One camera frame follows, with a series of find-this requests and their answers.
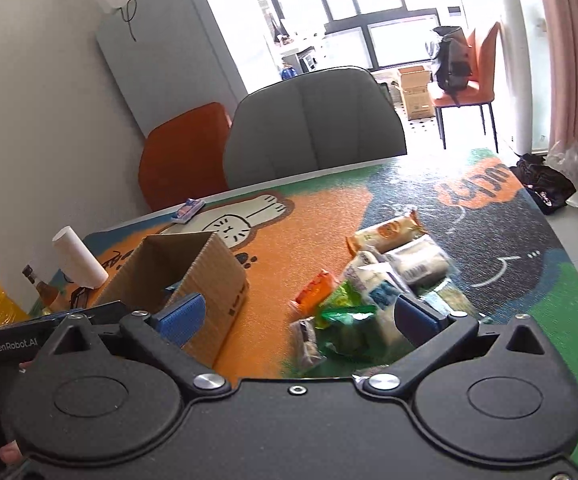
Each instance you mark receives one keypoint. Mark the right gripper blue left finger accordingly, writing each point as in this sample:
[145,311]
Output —
[157,340]

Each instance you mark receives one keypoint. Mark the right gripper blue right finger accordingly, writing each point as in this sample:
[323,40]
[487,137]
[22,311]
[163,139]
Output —
[437,337]

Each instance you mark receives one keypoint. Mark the white black snack pack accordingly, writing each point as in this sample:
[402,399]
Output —
[421,262]

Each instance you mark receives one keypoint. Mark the green snack packet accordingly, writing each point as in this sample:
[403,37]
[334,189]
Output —
[346,326]

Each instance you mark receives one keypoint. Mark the beige bread snack pack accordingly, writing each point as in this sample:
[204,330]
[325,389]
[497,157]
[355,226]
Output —
[388,234]

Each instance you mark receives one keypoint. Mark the orange snack packet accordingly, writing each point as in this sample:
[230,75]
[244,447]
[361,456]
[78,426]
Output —
[313,294]

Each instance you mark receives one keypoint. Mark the small grey snack packet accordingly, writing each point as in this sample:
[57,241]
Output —
[304,343]

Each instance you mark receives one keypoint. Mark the brown cardboard box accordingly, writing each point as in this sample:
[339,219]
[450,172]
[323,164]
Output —
[167,267]

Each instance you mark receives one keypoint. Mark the brown glass bottle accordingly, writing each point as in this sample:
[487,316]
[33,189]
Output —
[51,297]

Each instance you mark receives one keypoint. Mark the white paper towel roll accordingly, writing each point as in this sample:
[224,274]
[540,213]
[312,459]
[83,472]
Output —
[76,261]

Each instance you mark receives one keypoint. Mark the black bag on floor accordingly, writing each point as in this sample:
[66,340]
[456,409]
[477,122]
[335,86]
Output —
[549,188]

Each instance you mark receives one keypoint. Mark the grey upholstered chair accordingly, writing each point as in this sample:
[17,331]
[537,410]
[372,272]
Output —
[320,120]

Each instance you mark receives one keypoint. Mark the cardboard box on floor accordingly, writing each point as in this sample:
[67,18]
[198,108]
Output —
[413,83]

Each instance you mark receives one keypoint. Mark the orange dining chair far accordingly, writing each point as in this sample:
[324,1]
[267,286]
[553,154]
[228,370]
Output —
[480,89]

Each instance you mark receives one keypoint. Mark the black grey backpack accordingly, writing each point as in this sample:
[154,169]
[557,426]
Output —
[449,54]

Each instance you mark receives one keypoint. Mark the white cabinet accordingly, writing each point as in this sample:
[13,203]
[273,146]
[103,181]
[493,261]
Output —
[171,56]

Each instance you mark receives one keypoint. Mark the orange chair by wall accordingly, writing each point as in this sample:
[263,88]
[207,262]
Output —
[183,158]

